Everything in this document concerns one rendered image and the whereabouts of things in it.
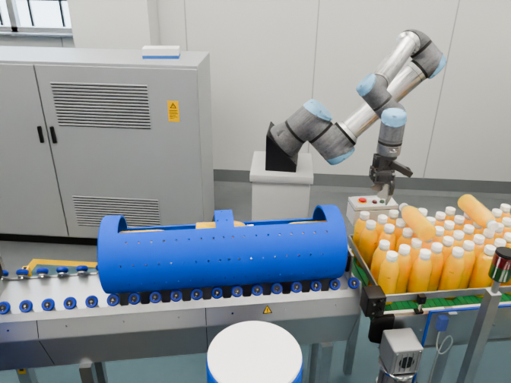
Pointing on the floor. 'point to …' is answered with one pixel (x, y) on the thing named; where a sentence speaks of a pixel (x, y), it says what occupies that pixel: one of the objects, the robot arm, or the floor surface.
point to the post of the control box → (350, 352)
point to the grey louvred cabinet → (102, 141)
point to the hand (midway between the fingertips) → (385, 198)
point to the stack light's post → (479, 336)
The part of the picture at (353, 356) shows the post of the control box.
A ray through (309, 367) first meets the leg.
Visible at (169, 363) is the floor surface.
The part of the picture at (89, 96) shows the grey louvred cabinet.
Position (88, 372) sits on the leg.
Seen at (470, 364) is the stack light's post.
